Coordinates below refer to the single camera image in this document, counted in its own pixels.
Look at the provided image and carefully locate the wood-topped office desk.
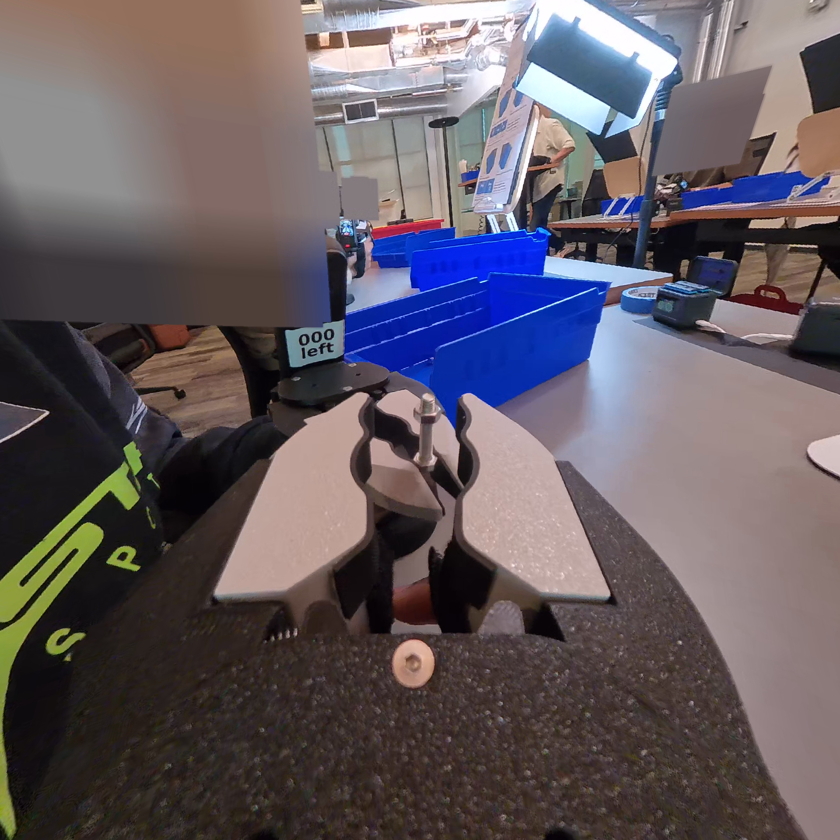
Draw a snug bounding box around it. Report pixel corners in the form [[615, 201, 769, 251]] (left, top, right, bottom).
[[548, 200, 840, 265]]

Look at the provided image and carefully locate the black office chair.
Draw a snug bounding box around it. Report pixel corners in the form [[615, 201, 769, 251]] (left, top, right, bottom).
[[98, 325, 188, 401]]

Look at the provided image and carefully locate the person's right hand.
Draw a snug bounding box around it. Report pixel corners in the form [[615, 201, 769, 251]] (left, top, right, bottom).
[[392, 581, 435, 625]]

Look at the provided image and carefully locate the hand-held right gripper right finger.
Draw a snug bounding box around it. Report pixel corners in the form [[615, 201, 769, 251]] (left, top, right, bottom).
[[430, 394, 613, 641]]

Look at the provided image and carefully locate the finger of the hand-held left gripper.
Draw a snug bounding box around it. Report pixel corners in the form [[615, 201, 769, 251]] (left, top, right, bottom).
[[366, 458, 447, 524], [374, 388, 465, 497]]

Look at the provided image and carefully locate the long steel hex bolt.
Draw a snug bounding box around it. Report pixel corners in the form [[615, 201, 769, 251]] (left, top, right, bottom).
[[412, 392, 439, 468]]

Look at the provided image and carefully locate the black tripod pole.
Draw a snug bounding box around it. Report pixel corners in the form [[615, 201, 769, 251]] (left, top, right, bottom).
[[631, 66, 683, 270]]

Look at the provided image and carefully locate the black hand-held camera rig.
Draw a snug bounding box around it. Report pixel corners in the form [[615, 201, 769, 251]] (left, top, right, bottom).
[[336, 220, 368, 280]]

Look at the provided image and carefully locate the black monitor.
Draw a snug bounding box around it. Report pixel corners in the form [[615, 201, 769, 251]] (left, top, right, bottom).
[[799, 33, 840, 116]]

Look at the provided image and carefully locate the red tool bag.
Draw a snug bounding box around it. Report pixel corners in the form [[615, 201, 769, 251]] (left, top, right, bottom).
[[730, 284, 803, 316]]

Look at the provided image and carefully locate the cardboard box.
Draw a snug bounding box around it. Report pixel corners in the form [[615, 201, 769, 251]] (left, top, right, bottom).
[[604, 156, 647, 198]]

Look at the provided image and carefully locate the red plastic bin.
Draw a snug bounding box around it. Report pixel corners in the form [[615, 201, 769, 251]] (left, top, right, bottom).
[[371, 218, 445, 239]]

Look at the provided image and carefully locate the black battery charger case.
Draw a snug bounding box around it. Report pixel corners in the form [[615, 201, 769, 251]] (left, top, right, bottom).
[[651, 256, 739, 329]]

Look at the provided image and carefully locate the black floor lamp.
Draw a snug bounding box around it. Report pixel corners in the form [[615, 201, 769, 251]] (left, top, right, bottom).
[[428, 117, 460, 231]]

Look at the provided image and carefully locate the instruction poster on tan board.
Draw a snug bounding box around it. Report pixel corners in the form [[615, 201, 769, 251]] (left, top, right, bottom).
[[472, 29, 542, 214]]

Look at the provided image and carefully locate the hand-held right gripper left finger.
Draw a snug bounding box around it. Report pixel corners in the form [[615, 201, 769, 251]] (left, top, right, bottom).
[[213, 392, 396, 634]]

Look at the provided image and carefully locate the person's left forearm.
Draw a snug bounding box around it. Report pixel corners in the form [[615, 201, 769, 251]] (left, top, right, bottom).
[[161, 415, 290, 526]]

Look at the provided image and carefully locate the white cable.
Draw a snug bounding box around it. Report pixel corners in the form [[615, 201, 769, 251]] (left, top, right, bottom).
[[696, 318, 795, 346]]

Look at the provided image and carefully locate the studio light panel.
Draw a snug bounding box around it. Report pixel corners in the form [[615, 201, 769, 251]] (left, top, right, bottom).
[[512, 0, 683, 139]]

